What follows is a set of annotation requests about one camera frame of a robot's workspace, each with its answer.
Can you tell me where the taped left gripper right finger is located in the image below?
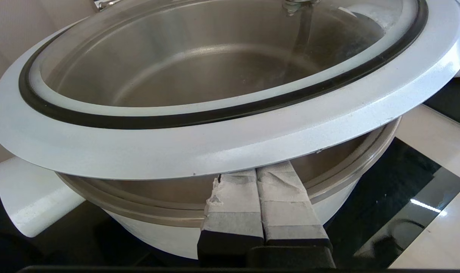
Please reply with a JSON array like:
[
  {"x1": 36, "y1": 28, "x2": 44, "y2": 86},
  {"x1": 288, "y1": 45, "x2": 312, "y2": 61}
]
[{"x1": 256, "y1": 161, "x2": 333, "y2": 251}]

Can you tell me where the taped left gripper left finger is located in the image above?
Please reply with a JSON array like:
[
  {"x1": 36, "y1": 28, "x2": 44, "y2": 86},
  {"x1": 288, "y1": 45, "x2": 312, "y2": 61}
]
[{"x1": 198, "y1": 169, "x2": 265, "y2": 266}]

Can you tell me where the glass lid with white rim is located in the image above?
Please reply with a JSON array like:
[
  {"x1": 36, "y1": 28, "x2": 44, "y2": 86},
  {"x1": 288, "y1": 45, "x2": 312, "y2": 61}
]
[{"x1": 0, "y1": 0, "x2": 460, "y2": 180}]

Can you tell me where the black glass cooktop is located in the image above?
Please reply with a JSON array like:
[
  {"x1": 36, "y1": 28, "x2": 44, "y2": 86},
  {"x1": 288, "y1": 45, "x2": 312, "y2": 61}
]
[
  {"x1": 0, "y1": 137, "x2": 460, "y2": 270},
  {"x1": 423, "y1": 76, "x2": 460, "y2": 129}
]

